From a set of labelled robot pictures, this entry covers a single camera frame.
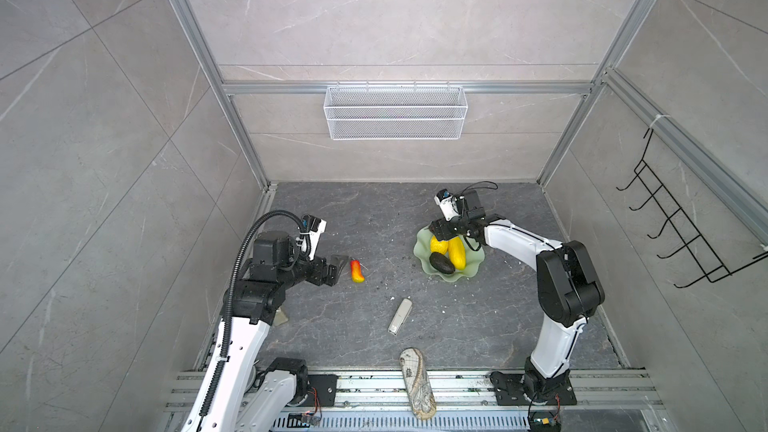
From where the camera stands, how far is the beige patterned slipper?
0.70 meters

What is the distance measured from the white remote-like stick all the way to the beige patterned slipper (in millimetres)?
62

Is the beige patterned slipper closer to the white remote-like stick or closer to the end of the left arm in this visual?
the white remote-like stick

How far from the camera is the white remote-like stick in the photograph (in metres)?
0.83
